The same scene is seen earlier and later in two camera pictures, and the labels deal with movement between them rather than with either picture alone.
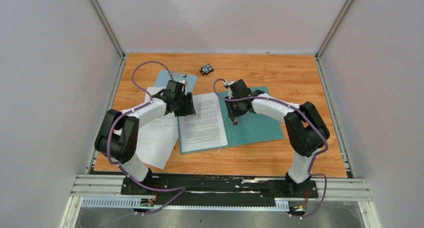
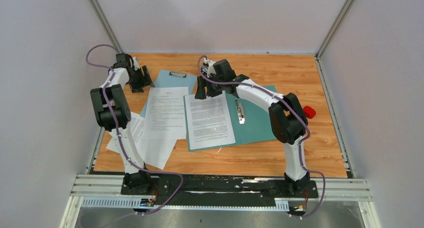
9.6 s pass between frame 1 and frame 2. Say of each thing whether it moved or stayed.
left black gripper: moved
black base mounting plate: stayed
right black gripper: moved
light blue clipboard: stayed
